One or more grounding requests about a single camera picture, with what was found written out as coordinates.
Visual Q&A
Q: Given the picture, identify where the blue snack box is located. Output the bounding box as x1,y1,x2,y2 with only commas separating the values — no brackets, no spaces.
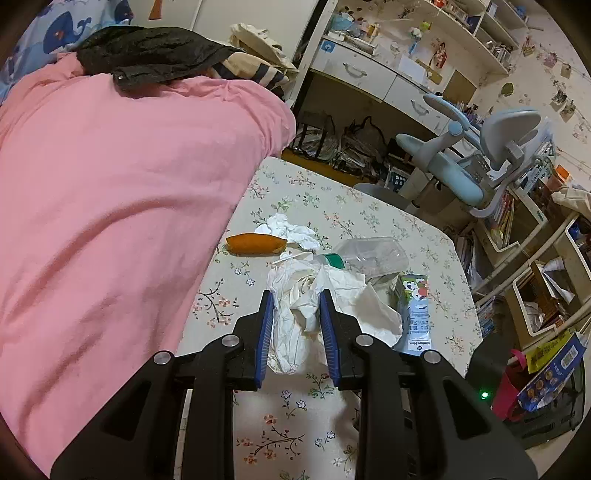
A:
516,332,588,412

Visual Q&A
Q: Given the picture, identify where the blue grey desk chair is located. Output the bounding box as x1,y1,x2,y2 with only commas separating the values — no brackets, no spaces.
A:
353,92,556,223

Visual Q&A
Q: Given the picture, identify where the white bookshelf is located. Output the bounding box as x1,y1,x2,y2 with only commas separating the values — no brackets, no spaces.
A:
471,182,591,340

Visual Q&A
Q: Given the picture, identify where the black jacket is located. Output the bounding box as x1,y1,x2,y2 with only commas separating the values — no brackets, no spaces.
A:
76,25,242,89

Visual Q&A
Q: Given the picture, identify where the orange peel piece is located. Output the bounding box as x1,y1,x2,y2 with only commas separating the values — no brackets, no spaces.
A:
225,233,288,256

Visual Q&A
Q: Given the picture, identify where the white wardrobe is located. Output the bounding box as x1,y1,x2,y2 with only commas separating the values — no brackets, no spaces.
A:
134,0,326,52

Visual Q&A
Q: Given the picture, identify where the white desk with shelves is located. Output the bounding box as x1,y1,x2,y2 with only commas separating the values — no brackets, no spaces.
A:
291,0,532,155

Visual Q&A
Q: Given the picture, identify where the small milk carton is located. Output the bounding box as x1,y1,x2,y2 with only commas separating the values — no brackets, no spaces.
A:
394,273,435,356

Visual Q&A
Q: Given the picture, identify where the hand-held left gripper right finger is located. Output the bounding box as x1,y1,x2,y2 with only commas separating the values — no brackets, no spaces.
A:
318,288,539,480

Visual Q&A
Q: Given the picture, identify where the striped beige cushion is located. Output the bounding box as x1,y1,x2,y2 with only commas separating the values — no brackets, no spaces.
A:
210,50,290,99

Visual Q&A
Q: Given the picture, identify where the large white paper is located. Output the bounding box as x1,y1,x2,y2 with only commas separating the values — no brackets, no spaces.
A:
267,258,403,376

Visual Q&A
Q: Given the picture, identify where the pink bag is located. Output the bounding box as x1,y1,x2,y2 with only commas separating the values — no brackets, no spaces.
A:
492,350,528,422

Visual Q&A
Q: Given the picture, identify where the clear bag of newspapers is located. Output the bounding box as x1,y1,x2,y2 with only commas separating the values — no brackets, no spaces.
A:
291,114,343,163

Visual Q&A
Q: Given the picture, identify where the clear plastic bottle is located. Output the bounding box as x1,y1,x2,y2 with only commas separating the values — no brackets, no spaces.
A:
318,236,410,279

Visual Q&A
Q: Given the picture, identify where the floral tablecloth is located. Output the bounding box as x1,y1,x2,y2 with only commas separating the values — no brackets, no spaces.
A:
175,157,484,480

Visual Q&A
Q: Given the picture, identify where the crumpled white tissue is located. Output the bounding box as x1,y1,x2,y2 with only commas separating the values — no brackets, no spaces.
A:
285,225,322,251
254,213,297,239

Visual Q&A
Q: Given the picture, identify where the black bag of newspapers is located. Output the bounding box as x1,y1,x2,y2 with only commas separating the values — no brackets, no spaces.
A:
339,116,394,172

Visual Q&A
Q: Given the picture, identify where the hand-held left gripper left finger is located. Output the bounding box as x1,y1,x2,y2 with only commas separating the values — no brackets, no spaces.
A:
50,290,276,480

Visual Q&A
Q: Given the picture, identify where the pink blanket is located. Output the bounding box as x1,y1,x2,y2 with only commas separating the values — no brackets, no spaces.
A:
0,51,297,477

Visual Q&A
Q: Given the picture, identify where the whale print curtain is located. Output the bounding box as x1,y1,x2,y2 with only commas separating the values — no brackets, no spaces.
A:
0,0,136,103

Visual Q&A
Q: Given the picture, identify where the beige canvas bag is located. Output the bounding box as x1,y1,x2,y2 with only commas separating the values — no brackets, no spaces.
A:
229,22,302,80

